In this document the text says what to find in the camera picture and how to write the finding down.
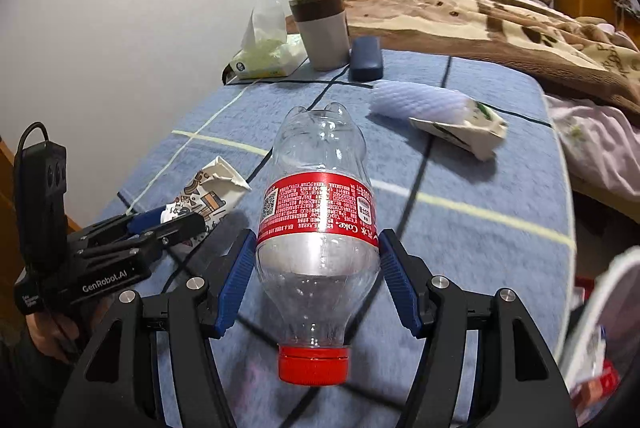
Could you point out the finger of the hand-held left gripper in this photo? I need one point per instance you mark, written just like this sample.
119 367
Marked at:
165 233
142 218

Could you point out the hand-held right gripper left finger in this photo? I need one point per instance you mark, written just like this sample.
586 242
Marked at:
235 280

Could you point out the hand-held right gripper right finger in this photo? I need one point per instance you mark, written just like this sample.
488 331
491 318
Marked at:
397 280

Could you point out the patterned paper cup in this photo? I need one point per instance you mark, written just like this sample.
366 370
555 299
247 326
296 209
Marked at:
210 193

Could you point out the clear plastic bottle red label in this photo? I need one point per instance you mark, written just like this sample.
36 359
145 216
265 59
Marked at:
317 208

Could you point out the long white foam net sleeve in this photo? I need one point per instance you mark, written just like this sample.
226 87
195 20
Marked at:
425 100

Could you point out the white trash bin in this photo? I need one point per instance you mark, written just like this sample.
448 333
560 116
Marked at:
590 308

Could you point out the person's left hand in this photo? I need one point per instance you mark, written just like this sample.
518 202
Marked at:
50 333

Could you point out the blue checked cloth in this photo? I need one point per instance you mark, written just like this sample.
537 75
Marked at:
475 233

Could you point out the torn white paper packet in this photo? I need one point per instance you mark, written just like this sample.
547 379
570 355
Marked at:
475 128

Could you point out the yellow tissue box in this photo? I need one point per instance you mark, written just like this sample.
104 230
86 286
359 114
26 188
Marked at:
265 53

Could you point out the dark blue glasses case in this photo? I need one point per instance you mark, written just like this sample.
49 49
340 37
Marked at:
366 58

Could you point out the pink bed sheet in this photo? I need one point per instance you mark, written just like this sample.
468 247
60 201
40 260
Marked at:
600 143

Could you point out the beige tumbler with brown band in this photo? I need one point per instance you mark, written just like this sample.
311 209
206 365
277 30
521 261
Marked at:
322 33

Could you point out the brown printed blanket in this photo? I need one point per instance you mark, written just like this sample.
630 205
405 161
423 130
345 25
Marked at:
475 23

